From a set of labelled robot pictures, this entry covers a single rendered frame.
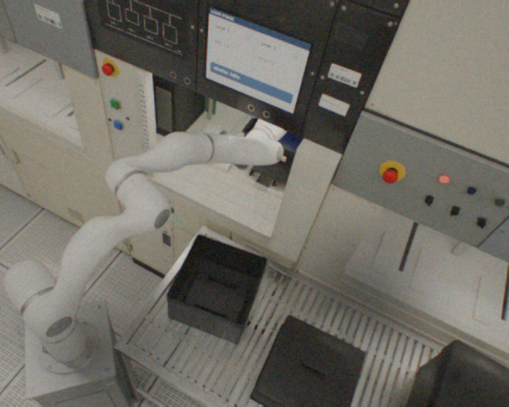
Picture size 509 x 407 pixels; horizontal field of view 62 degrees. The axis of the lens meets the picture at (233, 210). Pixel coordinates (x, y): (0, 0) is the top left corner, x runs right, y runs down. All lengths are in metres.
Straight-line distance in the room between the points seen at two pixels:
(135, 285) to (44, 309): 1.36
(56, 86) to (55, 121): 0.26
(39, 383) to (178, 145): 0.91
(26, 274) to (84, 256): 0.17
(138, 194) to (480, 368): 1.12
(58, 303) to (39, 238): 1.63
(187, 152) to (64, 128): 1.07
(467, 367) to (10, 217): 2.51
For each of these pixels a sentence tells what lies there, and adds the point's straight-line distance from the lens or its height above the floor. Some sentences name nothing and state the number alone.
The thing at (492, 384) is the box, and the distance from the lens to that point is 1.54.
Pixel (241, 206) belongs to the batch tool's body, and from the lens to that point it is 1.73.
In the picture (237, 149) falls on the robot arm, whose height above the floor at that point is 1.33.
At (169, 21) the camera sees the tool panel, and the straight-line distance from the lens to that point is 1.29.
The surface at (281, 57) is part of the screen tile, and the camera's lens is 1.15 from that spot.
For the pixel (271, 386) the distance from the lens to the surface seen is 1.43.
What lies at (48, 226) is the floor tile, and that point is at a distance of 2.83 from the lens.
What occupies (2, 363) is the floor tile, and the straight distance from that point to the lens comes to 2.51.
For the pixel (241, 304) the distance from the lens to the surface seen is 1.61.
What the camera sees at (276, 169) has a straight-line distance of 1.66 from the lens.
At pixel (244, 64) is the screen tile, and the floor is 1.56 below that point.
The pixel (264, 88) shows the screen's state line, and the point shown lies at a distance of 1.22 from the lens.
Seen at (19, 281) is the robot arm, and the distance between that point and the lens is 1.26.
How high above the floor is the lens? 2.23
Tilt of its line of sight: 53 degrees down
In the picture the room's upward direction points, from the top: 9 degrees clockwise
